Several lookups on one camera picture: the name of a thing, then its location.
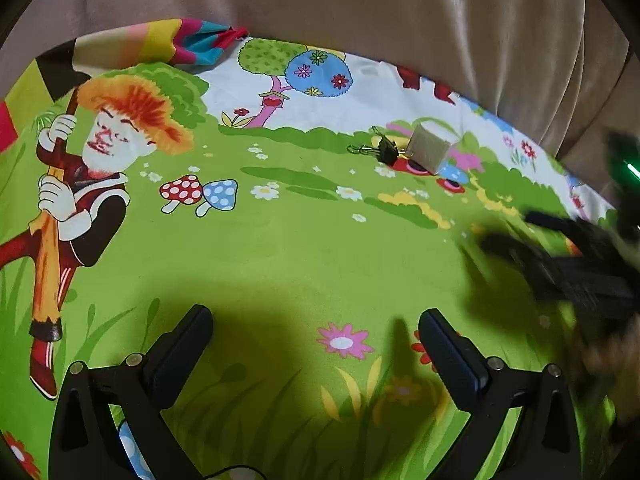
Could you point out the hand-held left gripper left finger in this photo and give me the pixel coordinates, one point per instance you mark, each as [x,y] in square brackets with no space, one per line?
[182,355]

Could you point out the black binder clip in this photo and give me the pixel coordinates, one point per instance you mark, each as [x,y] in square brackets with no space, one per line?
[387,150]

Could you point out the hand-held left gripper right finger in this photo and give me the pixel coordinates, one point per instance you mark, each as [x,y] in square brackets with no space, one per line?
[452,360]

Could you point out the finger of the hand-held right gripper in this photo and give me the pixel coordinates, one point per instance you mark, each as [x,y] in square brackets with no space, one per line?
[570,230]
[565,275]

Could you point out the small white box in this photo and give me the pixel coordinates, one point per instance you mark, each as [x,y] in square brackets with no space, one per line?
[425,150]

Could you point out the beige fabric backdrop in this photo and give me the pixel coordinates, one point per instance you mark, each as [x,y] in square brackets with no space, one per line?
[400,10]

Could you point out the cartoon printed cloth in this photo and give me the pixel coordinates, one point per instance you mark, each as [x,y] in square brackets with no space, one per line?
[300,240]

